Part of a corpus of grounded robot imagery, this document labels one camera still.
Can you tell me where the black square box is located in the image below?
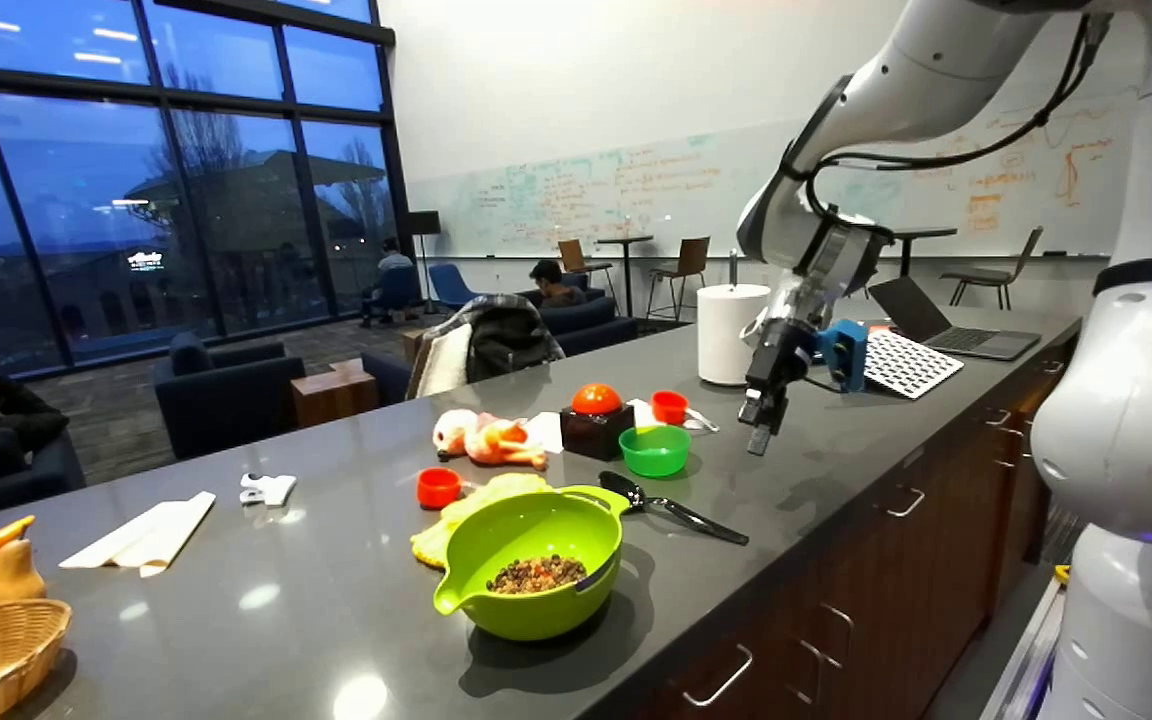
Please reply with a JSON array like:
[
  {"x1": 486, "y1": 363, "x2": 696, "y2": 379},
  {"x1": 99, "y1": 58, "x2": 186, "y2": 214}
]
[{"x1": 557, "y1": 402, "x2": 639, "y2": 462}]

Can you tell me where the red tomato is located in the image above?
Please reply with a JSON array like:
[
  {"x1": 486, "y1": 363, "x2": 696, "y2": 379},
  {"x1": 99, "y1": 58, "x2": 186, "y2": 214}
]
[{"x1": 567, "y1": 379, "x2": 631, "y2": 422}]

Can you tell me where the black plastic spoon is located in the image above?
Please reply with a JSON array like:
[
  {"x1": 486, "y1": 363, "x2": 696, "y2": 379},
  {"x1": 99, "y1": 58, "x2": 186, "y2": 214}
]
[{"x1": 597, "y1": 467, "x2": 754, "y2": 546}]

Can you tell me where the tall bar table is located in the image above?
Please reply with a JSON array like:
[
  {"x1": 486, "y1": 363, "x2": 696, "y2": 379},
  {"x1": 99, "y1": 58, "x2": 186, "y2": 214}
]
[{"x1": 597, "y1": 227, "x2": 657, "y2": 322}]

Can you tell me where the wooden side table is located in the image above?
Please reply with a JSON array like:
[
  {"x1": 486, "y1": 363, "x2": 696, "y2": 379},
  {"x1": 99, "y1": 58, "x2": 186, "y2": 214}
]
[{"x1": 283, "y1": 356, "x2": 384, "y2": 430}]

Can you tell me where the tan bread wedge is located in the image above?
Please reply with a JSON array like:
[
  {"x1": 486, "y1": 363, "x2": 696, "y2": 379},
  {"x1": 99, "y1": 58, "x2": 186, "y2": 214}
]
[{"x1": 0, "y1": 534, "x2": 53, "y2": 611}]

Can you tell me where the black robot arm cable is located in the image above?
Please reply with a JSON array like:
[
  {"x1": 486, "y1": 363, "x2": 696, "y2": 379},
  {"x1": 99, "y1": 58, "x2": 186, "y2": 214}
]
[{"x1": 780, "y1": 6, "x2": 1117, "y2": 224}]

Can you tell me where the small green bowl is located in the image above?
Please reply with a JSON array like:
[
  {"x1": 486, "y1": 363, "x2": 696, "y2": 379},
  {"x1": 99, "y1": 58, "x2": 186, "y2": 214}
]
[{"x1": 615, "y1": 422, "x2": 696, "y2": 484}]

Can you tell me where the small crumpled white wrapper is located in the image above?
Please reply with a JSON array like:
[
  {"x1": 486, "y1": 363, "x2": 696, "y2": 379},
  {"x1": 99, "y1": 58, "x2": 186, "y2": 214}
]
[{"x1": 233, "y1": 467, "x2": 302, "y2": 513}]

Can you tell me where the wooden chair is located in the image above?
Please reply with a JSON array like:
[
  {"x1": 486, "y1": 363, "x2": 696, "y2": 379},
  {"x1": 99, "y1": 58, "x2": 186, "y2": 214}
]
[{"x1": 942, "y1": 224, "x2": 1048, "y2": 316}]

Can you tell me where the dark wood cabinet front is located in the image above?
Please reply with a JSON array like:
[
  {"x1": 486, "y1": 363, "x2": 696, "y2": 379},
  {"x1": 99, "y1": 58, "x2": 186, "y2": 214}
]
[{"x1": 587, "y1": 333, "x2": 1090, "y2": 720}]

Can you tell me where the small red cup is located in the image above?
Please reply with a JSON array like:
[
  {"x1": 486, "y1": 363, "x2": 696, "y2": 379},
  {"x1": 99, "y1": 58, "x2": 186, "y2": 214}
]
[{"x1": 413, "y1": 462, "x2": 473, "y2": 517}]

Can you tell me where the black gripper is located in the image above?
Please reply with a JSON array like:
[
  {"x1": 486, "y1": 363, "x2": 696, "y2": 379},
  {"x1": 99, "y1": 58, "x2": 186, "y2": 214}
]
[{"x1": 734, "y1": 272, "x2": 831, "y2": 459}]

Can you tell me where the white keyboard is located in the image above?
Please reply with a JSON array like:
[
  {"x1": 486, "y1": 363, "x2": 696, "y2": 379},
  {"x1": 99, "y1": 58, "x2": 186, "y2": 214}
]
[{"x1": 861, "y1": 322, "x2": 969, "y2": 402}]

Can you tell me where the wall whiteboard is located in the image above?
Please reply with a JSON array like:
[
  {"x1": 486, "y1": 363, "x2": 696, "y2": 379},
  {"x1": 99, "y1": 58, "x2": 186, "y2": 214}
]
[{"x1": 403, "y1": 116, "x2": 1131, "y2": 265}]

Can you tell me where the white paper sheet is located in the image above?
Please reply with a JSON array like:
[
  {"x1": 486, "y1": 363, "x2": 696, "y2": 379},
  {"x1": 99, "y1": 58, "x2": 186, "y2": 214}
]
[{"x1": 520, "y1": 402, "x2": 674, "y2": 459}]

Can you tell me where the silver cabinet handle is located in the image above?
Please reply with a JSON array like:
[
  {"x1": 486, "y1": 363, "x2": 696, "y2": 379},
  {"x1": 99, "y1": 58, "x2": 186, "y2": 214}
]
[
  {"x1": 679, "y1": 640, "x2": 757, "y2": 712},
  {"x1": 882, "y1": 484, "x2": 934, "y2": 522}
]

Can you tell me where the white paper towel roll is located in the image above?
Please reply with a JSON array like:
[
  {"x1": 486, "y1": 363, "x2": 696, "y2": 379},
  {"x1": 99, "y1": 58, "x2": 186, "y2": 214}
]
[{"x1": 691, "y1": 280, "x2": 778, "y2": 391}]

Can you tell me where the red measuring scoop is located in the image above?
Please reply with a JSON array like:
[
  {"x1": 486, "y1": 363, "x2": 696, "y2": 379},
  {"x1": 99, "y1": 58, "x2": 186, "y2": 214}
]
[{"x1": 648, "y1": 382, "x2": 726, "y2": 441}]

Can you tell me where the yellow knitted cloth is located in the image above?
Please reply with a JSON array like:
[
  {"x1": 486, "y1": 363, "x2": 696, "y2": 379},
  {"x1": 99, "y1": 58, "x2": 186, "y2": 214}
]
[{"x1": 410, "y1": 467, "x2": 557, "y2": 575}]

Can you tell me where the small toy doll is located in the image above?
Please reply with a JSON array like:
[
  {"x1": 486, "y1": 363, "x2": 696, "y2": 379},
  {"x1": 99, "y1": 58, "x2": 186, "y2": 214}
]
[{"x1": 429, "y1": 402, "x2": 557, "y2": 476}]

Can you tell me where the dark armchair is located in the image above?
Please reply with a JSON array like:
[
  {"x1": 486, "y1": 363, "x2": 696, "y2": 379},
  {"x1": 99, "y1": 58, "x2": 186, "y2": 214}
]
[{"x1": 154, "y1": 334, "x2": 310, "y2": 462}]

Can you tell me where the lime green mixing bowl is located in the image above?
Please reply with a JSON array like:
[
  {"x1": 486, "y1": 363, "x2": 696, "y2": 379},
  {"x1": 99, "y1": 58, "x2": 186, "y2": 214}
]
[{"x1": 429, "y1": 484, "x2": 637, "y2": 646}]

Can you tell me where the grey laptop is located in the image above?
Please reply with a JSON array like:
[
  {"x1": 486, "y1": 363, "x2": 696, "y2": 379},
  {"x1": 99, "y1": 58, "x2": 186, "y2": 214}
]
[{"x1": 864, "y1": 272, "x2": 1045, "y2": 366}]

